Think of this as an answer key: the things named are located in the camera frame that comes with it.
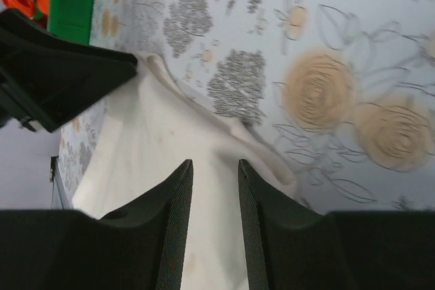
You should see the green plastic bin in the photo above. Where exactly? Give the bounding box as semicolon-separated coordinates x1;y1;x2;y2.
47;0;94;45

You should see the floral table mat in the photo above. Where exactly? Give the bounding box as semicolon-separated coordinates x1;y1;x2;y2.
60;0;434;214

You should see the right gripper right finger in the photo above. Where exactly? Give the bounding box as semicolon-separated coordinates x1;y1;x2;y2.
238;160;434;289

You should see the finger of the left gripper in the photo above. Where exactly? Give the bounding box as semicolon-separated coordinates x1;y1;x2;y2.
1;8;137;132

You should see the cream t shirt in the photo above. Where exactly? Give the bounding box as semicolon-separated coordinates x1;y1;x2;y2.
72;52;296;289

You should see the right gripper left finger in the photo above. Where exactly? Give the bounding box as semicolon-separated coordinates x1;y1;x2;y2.
1;160;194;289

